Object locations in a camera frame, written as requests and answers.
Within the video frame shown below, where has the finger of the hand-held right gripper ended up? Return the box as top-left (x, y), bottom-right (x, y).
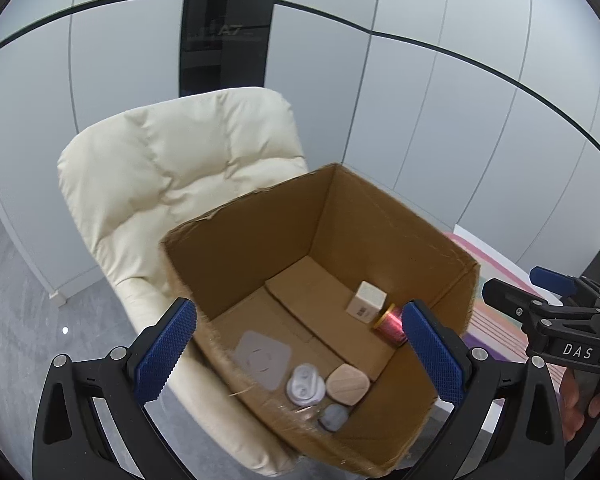
top-left (529, 266), bottom-right (583, 298)
top-left (481, 278), bottom-right (553, 333)

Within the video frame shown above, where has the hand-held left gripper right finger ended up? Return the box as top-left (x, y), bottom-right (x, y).
top-left (401, 298), bottom-right (566, 480)

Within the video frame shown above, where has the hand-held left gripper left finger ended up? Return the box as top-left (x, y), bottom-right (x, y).
top-left (32, 297), bottom-right (198, 480)

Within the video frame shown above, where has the small red jar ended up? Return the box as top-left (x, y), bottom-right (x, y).
top-left (372, 303), bottom-right (410, 347)

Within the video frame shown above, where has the small cream carton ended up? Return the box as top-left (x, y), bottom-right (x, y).
top-left (347, 281), bottom-right (387, 322)

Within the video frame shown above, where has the rounded square wooden lid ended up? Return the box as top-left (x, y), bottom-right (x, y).
top-left (326, 364), bottom-right (371, 407)

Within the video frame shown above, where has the small white grey gadget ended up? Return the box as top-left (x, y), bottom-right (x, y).
top-left (318, 404), bottom-right (350, 433)

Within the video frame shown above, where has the clear round container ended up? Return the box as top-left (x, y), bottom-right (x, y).
top-left (286, 364), bottom-right (326, 407)

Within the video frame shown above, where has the brown cardboard box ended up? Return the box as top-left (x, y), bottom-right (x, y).
top-left (160, 162), bottom-right (481, 478)

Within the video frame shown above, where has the person's right hand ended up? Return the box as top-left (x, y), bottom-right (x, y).
top-left (559, 367), bottom-right (600, 440)

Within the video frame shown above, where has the striped tablecloth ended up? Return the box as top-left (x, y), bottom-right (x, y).
top-left (442, 232), bottom-right (576, 401)

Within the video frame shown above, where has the white table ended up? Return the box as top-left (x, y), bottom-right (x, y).
top-left (450, 225), bottom-right (566, 436)

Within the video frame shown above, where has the cream padded chair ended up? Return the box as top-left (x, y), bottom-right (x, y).
top-left (57, 87), bottom-right (311, 476)

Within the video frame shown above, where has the black glass panel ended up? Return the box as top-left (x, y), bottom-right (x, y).
top-left (179, 0), bottom-right (284, 97)

